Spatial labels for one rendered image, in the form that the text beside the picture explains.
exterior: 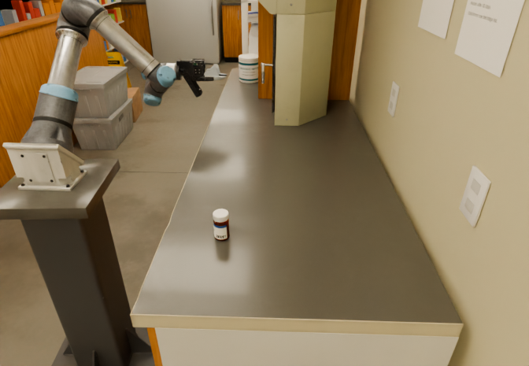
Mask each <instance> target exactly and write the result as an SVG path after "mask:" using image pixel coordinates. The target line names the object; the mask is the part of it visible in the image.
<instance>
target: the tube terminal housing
mask: <svg viewBox="0 0 529 366"><path fill-rule="evenodd" d="M336 3H337V0H277V14H276V90H275V125H280V126H299V125H302V124H305V123H308V122H310V121H312V120H315V119H317V118H320V117H322V116H326V113H327V96H328V88H329V79H330V71H331V55H332V46H333V37H334V29H335V12H336V11H335V10H336Z"/></svg>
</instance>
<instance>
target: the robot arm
mask: <svg viewBox="0 0 529 366"><path fill-rule="evenodd" d="M91 30H95V31H96V32H97V33H99V34H100V35H101V36H102V37H103V38H104V39H105V40H106V41H108V42H109V43H110V44H111V45H112V46H113V47H114V48H115V49H117V50H118V51H119V52H120V53H121V54H122V55H123V56H125V57H126V58H127V59H128V60H129V61H130V62H131V63H132V64H133V65H134V66H135V67H136V68H137V69H138V70H139V71H141V75H142V78H143V79H145V80H146V83H145V88H144V94H143V101H144V102H145V103H146V104H147V105H151V106H158V105H160V104H161V100H162V98H161V97H162V95H163V94H164V93H165V92H166V91H167V89H169V88H170V86H171V85H173V83H174V82H175V80H182V78H184V79H185V80H186V81H187V84H188V85H189V87H190V88H191V90H192V91H193V93H194V95H195V96H196V98H197V97H199V96H201V95H202V89H201V88H200V87H199V85H198V84H197V82H196V81H214V80H221V79H224V78H226V76H227V74H223V73H220V69H219V66H218V64H213V66H212V68H207V69H206V72H205V59H197V58H193V59H191V60H190V61H184V60H182V59H178V61H176V63H159V62H158V61H157V60H155V59H154V58H153V57H152V56H151V55H150V54H149V53H148V52H147V51H146V50H145V49H144V48H142V47H141V46H140V45H139V44H138V43H137V42H136V41H135V40H134V39H133V38H132V37H131V36H130V35H129V34H128V33H127V32H126V31H125V30H124V29H123V28H122V27H121V26H120V25H119V24H117V23H116V22H115V21H114V20H113V19H112V18H111V17H110V16H109V15H108V11H107V10H106V9H105V8H104V7H103V6H102V5H101V4H99V3H98V2H97V1H95V0H64V1H63V2H62V5H61V11H60V15H59V18H58V20H57V28H56V31H55V36H56V37H57V39H58V41H57V47H56V50H55V54H54V59H53V63H52V66H51V70H50V75H49V79H48V82H47V83H45V84H43V85H42V86H41V88H40V91H39V97H38V101H37V104H36V107H35V113H34V116H33V120H32V124H31V127H30V128H29V129H28V131H27V132H26V134H25V135H24V137H23V138H22V139H21V141H20V143H42V144H59V145H60V146H62V147H64V148H65V149H66V150H68V151H70V152H71V153H73V152H74V148H73V143H72V126H73V123H74V119H75V115H76V107H77V104H78V102H79V101H78V99H79V95H78V94H77V93H76V92H75V91H74V90H73V87H74V83H75V79H76V73H77V69H78V65H79V62H80V55H81V51H82V48H83V47H85V46H86V45H87V43H88V39H89V35H90V32H91Z"/></svg>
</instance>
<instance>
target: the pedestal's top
mask: <svg viewBox="0 0 529 366"><path fill-rule="evenodd" d="M82 160H84V163H83V165H80V166H79V168H80V170H81V169H83V170H84V171H87V174H86V175H85V176H84V177H83V178H82V179H81V180H80V181H79V182H78V183H77V184H76V185H75V186H74V188H73V189H72V190H71V191H60V190H19V189H18V187H19V186H20V184H21V183H23V182H24V178H23V177H17V176H16V175H15V176H14V177H13V178H12V179H11V180H9V181H8V182H7V183H6V184H5V185H4V186H3V187H2V188H1V189H0V220H34V219H88V218H89V217H90V215H91V214H92V213H93V211H94V209H95V207H96V206H97V204H98V203H99V201H100V200H101V198H102V196H103V194H104V193H105V191H106V190H107V188H108V187H109V185H110V184H111V182H112V181H113V178H114V177H115V175H116V174H117V172H118V171H119V169H120V162H119V159H82Z"/></svg>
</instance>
